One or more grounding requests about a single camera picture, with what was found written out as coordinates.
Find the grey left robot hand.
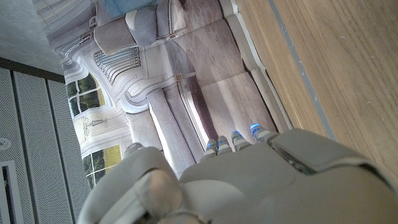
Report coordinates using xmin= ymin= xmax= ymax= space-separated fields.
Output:
xmin=76 ymin=123 xmax=398 ymax=224

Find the printed sofa room backdrop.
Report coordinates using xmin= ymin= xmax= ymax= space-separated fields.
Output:
xmin=30 ymin=0 xmax=295 ymax=190

